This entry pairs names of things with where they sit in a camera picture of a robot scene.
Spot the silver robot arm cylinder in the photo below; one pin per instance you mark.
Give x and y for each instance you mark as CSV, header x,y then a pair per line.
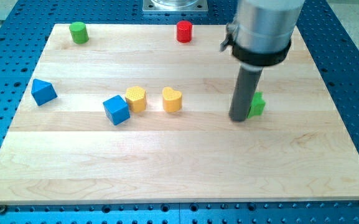
x,y
260,34

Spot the yellow heart block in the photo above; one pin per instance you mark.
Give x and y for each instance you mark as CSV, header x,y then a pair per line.
x,y
172,99

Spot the blue cube block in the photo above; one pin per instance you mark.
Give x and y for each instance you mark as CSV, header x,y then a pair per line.
x,y
116,109

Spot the yellow hexagon block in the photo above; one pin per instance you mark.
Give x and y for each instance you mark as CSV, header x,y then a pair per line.
x,y
136,99

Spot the light wooden board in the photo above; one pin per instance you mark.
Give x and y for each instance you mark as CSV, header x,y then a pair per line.
x,y
67,151

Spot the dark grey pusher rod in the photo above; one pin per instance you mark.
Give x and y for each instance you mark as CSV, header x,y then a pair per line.
x,y
245,88

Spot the green star block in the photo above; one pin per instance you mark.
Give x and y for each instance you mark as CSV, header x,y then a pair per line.
x,y
257,105

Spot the red cylinder block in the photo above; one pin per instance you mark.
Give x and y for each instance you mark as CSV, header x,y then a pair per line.
x,y
184,31

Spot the green cylinder block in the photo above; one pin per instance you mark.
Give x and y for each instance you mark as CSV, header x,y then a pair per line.
x,y
79,32

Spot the blue triangular prism block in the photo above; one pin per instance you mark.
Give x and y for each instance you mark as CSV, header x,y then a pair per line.
x,y
42,92

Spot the blue perforated table plate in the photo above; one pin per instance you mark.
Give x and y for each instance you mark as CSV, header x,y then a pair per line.
x,y
24,31

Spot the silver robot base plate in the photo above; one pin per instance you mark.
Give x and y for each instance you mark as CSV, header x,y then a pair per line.
x,y
174,5

